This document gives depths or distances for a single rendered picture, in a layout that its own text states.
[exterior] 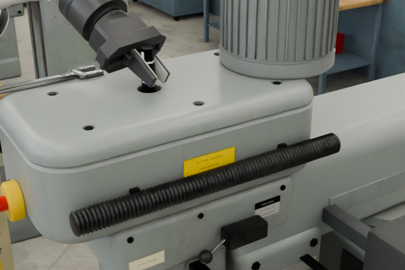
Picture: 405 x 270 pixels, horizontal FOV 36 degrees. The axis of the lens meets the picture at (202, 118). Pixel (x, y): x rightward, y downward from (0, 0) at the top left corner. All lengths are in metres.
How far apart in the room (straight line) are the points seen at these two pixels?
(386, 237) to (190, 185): 0.29
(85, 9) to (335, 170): 0.52
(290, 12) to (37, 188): 0.46
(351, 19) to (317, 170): 5.60
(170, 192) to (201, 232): 0.15
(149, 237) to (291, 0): 0.42
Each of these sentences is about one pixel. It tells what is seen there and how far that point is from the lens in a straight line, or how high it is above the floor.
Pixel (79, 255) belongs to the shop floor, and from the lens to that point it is 3.82.
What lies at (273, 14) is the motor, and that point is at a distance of 0.98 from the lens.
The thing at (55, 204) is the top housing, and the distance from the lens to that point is 0.85.
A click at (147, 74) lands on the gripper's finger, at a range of 0.93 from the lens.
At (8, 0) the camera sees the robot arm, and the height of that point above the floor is 1.99.
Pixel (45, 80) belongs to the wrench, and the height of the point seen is 1.90.
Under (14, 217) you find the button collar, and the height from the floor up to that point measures 1.75.
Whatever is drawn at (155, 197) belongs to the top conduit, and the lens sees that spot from 0.85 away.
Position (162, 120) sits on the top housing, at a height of 1.89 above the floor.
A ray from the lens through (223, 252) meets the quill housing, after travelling 1.07.
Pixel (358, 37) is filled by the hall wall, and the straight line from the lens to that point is 6.62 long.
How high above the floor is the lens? 2.24
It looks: 24 degrees down
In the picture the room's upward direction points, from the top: straight up
